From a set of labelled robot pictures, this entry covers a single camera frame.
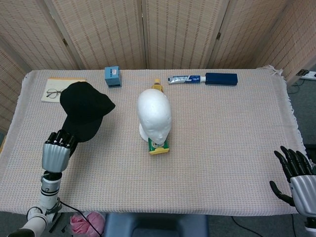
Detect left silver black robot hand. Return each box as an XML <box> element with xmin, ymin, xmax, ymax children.
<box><xmin>41</xmin><ymin>129</ymin><xmax>78</xmax><ymax>174</ymax></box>

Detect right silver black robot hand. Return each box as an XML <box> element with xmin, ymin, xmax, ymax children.
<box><xmin>269</xmin><ymin>145</ymin><xmax>316</xmax><ymax>218</ymax></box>

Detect black baseball cap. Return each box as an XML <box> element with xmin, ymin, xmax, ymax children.
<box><xmin>60</xmin><ymin>82</ymin><xmax>116</xmax><ymax>143</ymax></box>

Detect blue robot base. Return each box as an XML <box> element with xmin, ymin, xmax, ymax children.
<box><xmin>105</xmin><ymin>212</ymin><xmax>209</xmax><ymax>237</ymax></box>

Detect white foam mannequin head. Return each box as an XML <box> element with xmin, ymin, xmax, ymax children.
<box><xmin>136</xmin><ymin>89</ymin><xmax>172</xmax><ymax>146</ymax></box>

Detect white book with orange stripe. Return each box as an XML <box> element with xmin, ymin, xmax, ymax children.
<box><xmin>40</xmin><ymin>78</ymin><xmax>87</xmax><ymax>103</ymax></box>

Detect pink cloth bundle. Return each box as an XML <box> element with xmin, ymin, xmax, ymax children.
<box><xmin>70</xmin><ymin>211</ymin><xmax>106</xmax><ymax>235</ymax></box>

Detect light blue small box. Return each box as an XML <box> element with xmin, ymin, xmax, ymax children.
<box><xmin>104</xmin><ymin>66</ymin><xmax>122</xmax><ymax>89</ymax></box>

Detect pink white woven tablecloth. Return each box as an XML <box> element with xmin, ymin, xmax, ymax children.
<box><xmin>0</xmin><ymin>64</ymin><xmax>309</xmax><ymax>215</ymax></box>

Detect green box with yellow lid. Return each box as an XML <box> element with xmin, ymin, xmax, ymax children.
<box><xmin>147</xmin><ymin>137</ymin><xmax>170</xmax><ymax>156</ymax></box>

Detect white power strip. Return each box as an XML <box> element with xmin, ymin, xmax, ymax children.
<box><xmin>297</xmin><ymin>70</ymin><xmax>316</xmax><ymax>80</ymax></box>

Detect yellow bottle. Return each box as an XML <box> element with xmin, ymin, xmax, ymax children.
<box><xmin>151</xmin><ymin>79</ymin><xmax>164</xmax><ymax>94</ymax></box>

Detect dark blue long case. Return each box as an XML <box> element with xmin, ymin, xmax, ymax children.
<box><xmin>204</xmin><ymin>72</ymin><xmax>238</xmax><ymax>87</ymax></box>

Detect blue white toothpaste tube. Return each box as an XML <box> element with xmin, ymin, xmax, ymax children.
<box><xmin>168</xmin><ymin>75</ymin><xmax>206</xmax><ymax>85</ymax></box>

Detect beige woven folding screen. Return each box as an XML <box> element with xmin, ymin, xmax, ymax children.
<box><xmin>0</xmin><ymin>0</ymin><xmax>316</xmax><ymax>134</ymax></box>

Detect thin black frame eyeglasses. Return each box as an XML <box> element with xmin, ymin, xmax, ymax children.
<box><xmin>45</xmin><ymin>88</ymin><xmax>62</xmax><ymax>99</ymax></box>

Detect black cable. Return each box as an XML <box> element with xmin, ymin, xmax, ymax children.
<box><xmin>59</xmin><ymin>200</ymin><xmax>106</xmax><ymax>236</ymax></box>
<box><xmin>231</xmin><ymin>215</ymin><xmax>264</xmax><ymax>237</ymax></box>

